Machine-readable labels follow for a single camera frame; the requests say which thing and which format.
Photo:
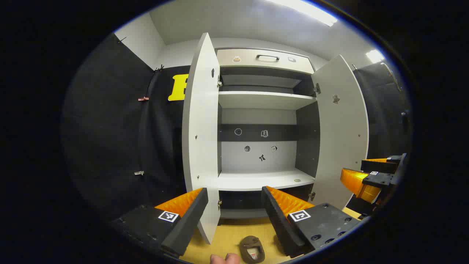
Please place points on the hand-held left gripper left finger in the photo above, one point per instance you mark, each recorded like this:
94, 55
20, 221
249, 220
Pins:
183, 227

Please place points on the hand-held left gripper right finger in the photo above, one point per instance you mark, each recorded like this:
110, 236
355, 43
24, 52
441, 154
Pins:
278, 223

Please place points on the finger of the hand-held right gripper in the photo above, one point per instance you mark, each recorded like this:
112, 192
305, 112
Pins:
381, 167
377, 179

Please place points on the brown plush shoe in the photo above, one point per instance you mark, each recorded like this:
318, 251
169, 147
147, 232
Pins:
249, 244

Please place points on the white shoe cabinet door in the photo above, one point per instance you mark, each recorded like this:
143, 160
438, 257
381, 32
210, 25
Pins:
201, 128
340, 139

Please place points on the white grey shoe cabinet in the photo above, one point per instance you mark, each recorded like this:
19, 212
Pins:
307, 139

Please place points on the white cabinet shelf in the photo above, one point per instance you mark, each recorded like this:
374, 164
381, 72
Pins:
256, 180
263, 99

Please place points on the beige cabinet drawer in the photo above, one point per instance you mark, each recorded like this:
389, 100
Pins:
249, 58

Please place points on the black backdrop cloth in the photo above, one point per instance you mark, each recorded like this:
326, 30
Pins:
110, 139
384, 117

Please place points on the small silver clip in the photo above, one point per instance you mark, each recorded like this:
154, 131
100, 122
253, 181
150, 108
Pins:
139, 173

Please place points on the ceiling light strip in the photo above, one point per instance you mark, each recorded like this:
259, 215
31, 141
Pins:
375, 56

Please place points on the small red clip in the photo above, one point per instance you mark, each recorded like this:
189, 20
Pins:
143, 99

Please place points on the small black clip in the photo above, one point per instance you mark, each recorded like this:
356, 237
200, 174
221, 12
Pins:
159, 68
121, 39

